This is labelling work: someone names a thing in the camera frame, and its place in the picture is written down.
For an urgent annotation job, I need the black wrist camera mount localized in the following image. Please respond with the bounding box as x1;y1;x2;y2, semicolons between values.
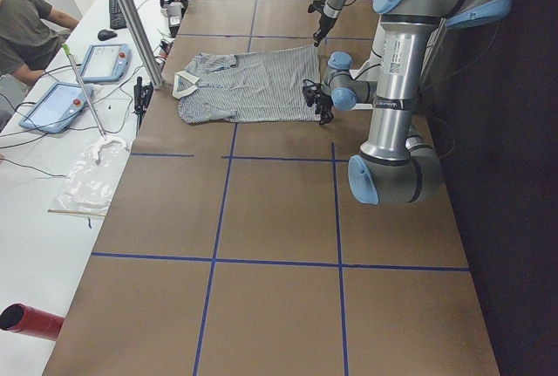
307;0;325;14
303;79;322;107

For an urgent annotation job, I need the reacher grabber stick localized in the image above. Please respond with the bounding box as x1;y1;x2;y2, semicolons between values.
62;44;128;165

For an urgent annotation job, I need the person in green shirt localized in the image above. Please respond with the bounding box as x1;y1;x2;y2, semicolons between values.
1;0;78;87

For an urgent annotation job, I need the blue white striped polo shirt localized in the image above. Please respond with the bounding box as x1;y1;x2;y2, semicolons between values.
173;45;319;124

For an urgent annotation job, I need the blue teach pendant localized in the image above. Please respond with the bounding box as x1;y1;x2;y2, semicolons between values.
18;82;87;133
80;44;131;84

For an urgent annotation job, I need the black keyboard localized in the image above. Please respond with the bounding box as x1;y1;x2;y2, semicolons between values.
108;0;127;30

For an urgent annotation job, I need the black tool on table edge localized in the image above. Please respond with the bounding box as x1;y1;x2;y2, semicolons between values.
133;76;153;133

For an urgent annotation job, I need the red cylinder tube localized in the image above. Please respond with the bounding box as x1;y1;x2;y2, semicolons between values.
1;304;65;341

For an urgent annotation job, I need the clear plastic bag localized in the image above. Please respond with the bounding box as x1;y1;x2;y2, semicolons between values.
49;145;129;217

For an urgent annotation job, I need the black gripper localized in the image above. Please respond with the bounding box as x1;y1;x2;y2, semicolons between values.
313;14;337;46
315;95;334;126

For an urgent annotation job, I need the near blue teach pendant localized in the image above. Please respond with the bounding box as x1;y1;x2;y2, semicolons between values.
18;82;87;133

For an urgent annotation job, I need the black computer mouse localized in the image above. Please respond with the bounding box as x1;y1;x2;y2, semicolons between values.
97;29;117;41

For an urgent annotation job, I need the aluminium frame post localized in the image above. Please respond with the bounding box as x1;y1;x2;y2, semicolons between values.
117;0;164;90

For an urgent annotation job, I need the white pillar mount base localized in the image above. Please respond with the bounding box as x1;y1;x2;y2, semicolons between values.
350;48;381;109

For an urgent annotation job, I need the far blue teach pendant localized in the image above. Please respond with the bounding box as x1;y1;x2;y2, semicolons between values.
80;44;131;84

